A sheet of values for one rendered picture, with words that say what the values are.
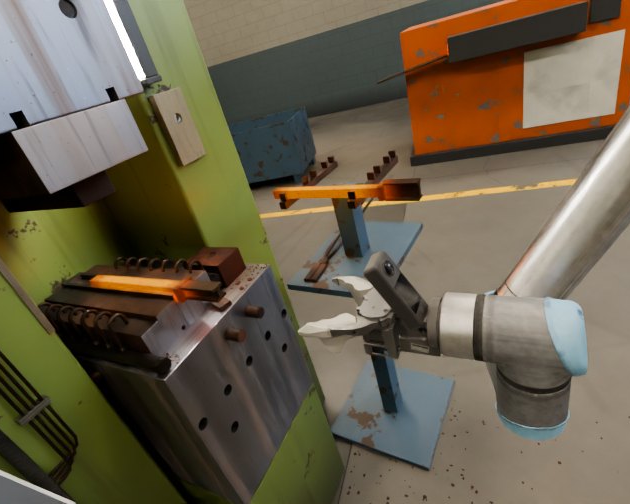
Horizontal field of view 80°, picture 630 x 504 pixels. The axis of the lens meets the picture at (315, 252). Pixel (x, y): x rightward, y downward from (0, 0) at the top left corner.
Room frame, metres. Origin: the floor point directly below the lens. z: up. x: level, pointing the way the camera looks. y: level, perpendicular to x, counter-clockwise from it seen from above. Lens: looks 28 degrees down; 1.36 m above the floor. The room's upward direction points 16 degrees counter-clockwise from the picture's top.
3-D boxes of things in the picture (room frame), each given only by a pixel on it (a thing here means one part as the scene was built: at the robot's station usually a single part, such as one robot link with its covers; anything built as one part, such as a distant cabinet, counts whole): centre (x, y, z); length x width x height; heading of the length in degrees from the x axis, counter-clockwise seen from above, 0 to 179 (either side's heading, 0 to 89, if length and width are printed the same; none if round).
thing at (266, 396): (0.84, 0.46, 0.69); 0.56 x 0.38 x 0.45; 56
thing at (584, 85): (3.80, -2.19, 0.63); 2.10 x 1.12 x 1.25; 64
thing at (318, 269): (1.19, -0.13, 0.77); 0.60 x 0.04 x 0.01; 147
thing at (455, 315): (0.39, -0.17, 0.98); 0.10 x 0.05 x 0.09; 146
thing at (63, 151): (0.79, 0.48, 1.32); 0.42 x 0.20 x 0.10; 56
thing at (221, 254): (0.85, 0.25, 0.95); 0.12 x 0.09 x 0.07; 56
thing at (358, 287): (0.53, -0.05, 0.98); 0.09 x 0.03 x 0.06; 24
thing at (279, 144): (4.84, 0.31, 0.36); 1.21 x 0.81 x 0.72; 70
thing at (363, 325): (0.44, -0.03, 1.00); 0.09 x 0.05 x 0.02; 89
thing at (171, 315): (0.79, 0.48, 0.96); 0.42 x 0.20 x 0.09; 56
